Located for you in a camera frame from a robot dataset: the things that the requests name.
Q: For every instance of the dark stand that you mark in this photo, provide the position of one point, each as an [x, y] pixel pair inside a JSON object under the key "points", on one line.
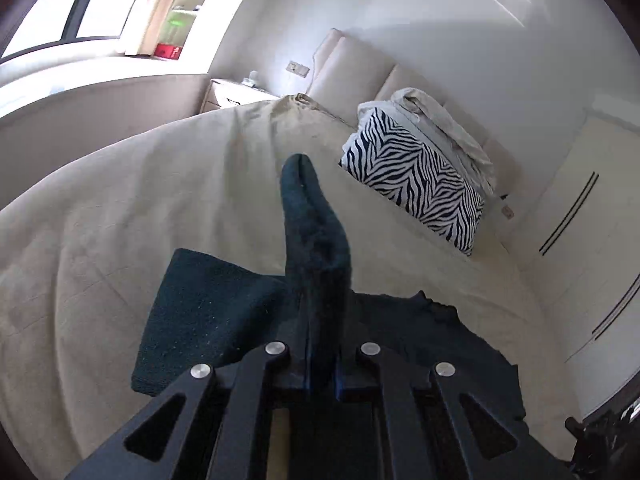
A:
{"points": [[605, 440]]}

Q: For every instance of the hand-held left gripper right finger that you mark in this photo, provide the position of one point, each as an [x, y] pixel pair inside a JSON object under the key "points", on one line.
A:
{"points": [[356, 371]]}

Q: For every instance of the beige padded headboard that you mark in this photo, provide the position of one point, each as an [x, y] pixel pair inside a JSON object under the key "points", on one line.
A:
{"points": [[350, 65]]}

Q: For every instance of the white nightstand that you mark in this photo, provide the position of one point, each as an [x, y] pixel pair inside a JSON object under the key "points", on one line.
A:
{"points": [[235, 95]]}

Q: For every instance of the red box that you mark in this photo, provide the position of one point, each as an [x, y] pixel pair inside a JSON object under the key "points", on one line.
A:
{"points": [[168, 51]]}

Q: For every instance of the wall socket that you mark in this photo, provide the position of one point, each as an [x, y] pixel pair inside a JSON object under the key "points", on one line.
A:
{"points": [[298, 68], [508, 211]]}

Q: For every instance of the zebra print pillow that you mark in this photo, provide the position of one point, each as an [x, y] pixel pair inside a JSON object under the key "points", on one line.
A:
{"points": [[410, 175]]}

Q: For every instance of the white folded duvet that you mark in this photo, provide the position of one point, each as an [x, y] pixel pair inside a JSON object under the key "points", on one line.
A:
{"points": [[450, 130]]}

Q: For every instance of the green object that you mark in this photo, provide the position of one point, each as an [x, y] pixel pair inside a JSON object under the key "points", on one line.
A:
{"points": [[176, 23]]}

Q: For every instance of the white wardrobe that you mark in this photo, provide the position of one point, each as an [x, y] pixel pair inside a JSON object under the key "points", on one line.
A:
{"points": [[590, 240]]}

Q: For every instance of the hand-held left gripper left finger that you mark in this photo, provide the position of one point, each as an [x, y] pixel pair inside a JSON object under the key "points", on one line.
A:
{"points": [[292, 366]]}

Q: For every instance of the black framed window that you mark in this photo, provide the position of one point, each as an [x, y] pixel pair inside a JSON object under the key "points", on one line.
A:
{"points": [[75, 10]]}

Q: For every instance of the beige curtain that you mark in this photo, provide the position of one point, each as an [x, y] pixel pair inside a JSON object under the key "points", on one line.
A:
{"points": [[155, 5]]}

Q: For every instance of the dark green towel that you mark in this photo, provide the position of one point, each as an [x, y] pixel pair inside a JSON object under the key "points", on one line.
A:
{"points": [[315, 240]]}

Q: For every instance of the tissue box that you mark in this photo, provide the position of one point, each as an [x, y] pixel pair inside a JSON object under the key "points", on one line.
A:
{"points": [[251, 79]]}

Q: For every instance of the beige bed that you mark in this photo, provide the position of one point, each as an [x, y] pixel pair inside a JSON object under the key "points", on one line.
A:
{"points": [[150, 185]]}

